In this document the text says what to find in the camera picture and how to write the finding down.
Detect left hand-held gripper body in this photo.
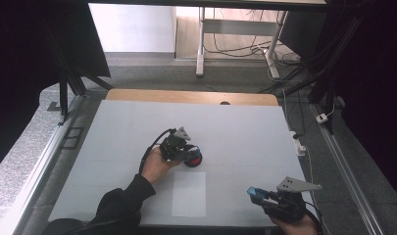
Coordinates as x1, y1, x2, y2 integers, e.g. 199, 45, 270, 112
160, 126, 191, 162

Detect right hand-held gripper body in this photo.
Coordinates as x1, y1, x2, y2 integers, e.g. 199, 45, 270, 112
264, 176, 322, 223

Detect red ink pad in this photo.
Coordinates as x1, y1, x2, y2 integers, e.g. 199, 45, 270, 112
184, 146, 203, 168

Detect person's right hand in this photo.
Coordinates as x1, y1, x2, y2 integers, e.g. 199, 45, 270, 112
270, 213, 320, 235

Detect person's left hand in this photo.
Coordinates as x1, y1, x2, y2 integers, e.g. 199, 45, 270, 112
140, 146, 181, 184

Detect white paper sheet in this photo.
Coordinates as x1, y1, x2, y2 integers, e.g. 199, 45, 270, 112
171, 171, 207, 218

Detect white board table cover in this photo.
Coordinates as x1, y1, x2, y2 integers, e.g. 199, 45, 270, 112
48, 99, 322, 228

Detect wooden table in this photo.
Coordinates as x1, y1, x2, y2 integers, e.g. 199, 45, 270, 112
105, 88, 280, 107

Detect white power strip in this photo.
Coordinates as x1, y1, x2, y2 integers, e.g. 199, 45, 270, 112
288, 130, 308, 157

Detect black metal stand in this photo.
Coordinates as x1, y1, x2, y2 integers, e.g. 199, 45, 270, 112
259, 0, 367, 135
45, 19, 115, 126

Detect black curtain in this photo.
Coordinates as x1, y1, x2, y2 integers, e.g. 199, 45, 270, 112
278, 0, 397, 205
0, 0, 112, 174

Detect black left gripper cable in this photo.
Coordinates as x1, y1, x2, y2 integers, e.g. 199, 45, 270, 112
138, 127, 176, 175

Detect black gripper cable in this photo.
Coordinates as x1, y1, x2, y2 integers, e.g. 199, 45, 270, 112
138, 127, 176, 175
303, 199, 323, 235

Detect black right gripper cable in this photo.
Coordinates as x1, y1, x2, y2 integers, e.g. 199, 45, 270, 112
303, 199, 323, 235

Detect white power cable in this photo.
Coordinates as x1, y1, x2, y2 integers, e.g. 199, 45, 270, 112
303, 153, 331, 235

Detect aluminium rail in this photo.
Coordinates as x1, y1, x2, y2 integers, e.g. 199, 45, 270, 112
0, 94, 86, 235
309, 103, 385, 235

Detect black floor cables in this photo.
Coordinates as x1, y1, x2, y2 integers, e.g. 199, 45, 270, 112
204, 8, 302, 68

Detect white metal desk frame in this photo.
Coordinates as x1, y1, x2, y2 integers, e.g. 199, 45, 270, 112
195, 7, 289, 80

